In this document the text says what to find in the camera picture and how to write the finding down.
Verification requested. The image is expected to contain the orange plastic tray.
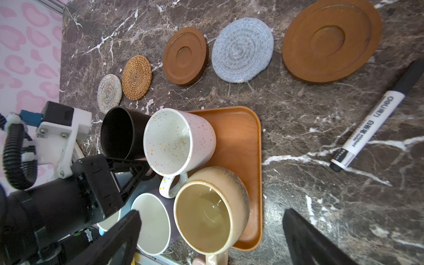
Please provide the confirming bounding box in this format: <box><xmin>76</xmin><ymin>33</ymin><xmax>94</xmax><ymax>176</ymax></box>
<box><xmin>188</xmin><ymin>106</ymin><xmax>263</xmax><ymax>252</ymax></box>

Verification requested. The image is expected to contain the tan rattan coaster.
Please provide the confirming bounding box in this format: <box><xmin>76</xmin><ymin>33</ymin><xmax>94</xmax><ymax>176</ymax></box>
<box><xmin>122</xmin><ymin>55</ymin><xmax>152</xmax><ymax>100</ymax></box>

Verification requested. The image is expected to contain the brown wooden saucer coaster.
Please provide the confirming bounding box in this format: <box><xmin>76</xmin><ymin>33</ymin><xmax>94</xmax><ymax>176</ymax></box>
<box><xmin>282</xmin><ymin>1</ymin><xmax>383</xmax><ymax>83</ymax></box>

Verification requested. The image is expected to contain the beige glazed mug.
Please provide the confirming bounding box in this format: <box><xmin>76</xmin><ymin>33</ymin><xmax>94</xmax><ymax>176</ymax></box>
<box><xmin>174</xmin><ymin>166</ymin><xmax>250</xmax><ymax>265</ymax></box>

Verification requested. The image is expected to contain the purple mug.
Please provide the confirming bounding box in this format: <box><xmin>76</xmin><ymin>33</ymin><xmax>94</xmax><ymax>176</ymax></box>
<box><xmin>131</xmin><ymin>189</ymin><xmax>181</xmax><ymax>256</ymax></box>

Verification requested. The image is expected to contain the white marker pen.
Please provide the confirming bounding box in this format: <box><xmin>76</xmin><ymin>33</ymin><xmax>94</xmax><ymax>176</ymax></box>
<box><xmin>330</xmin><ymin>59</ymin><xmax>424</xmax><ymax>172</ymax></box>

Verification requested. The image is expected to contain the light blue woven coaster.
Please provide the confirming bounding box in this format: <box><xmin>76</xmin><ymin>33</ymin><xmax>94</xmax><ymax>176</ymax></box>
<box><xmin>212</xmin><ymin>18</ymin><xmax>274</xmax><ymax>83</ymax></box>

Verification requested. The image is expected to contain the black mug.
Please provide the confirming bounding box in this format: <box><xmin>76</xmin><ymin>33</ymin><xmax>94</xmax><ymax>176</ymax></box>
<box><xmin>100</xmin><ymin>106</ymin><xmax>151</xmax><ymax>160</ymax></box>

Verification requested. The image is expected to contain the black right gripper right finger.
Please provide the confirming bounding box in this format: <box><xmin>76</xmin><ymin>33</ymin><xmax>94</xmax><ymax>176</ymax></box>
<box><xmin>282</xmin><ymin>208</ymin><xmax>356</xmax><ymax>265</ymax></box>

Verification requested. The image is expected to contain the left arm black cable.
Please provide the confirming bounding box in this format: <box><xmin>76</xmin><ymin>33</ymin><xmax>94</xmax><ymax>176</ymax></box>
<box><xmin>1</xmin><ymin>114</ymin><xmax>39</xmax><ymax>191</ymax></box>

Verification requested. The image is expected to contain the dark wooden saucer coaster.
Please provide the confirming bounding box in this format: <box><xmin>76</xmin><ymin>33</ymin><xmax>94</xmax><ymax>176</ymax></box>
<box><xmin>163</xmin><ymin>27</ymin><xmax>209</xmax><ymax>86</ymax></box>

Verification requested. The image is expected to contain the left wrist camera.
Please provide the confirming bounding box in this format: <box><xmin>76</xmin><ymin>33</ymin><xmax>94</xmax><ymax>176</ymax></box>
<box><xmin>19</xmin><ymin>101</ymin><xmax>92</xmax><ymax>178</ymax></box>

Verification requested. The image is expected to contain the white woven coaster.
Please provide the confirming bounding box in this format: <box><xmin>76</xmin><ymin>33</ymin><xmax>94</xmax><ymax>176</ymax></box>
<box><xmin>97</xmin><ymin>74</ymin><xmax>123</xmax><ymax>114</ymax></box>

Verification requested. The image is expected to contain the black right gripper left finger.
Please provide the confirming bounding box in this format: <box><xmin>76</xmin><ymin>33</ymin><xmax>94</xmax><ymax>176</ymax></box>
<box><xmin>69</xmin><ymin>210</ymin><xmax>142</xmax><ymax>265</ymax></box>

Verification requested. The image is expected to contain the white speckled mug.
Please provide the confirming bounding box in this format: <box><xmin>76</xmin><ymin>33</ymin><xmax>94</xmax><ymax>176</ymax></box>
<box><xmin>143</xmin><ymin>108</ymin><xmax>216</xmax><ymax>199</ymax></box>

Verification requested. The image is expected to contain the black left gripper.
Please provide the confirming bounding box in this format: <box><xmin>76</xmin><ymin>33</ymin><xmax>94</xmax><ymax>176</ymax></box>
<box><xmin>71</xmin><ymin>154</ymin><xmax>151</xmax><ymax>219</ymax></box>

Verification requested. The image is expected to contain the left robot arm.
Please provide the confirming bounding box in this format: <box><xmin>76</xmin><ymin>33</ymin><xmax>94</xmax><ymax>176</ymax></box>
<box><xmin>1</xmin><ymin>154</ymin><xmax>150</xmax><ymax>265</ymax></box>

